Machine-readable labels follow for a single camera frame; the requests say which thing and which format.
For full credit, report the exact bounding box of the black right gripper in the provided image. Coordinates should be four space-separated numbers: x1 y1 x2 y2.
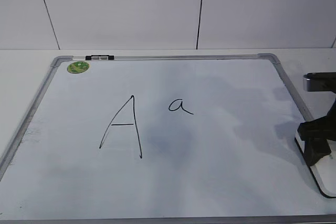
297 102 335 167

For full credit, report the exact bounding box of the grey wrist camera on right arm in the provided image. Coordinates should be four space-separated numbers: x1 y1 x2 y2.
303 72 335 93

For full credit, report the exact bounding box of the white whiteboard eraser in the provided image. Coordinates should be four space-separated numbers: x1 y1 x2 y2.
295 132 336 199

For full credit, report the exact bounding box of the white whiteboard with grey frame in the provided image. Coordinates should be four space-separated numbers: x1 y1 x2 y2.
1 54 335 223

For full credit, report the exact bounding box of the round green sticker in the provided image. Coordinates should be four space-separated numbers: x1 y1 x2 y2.
67 61 90 74

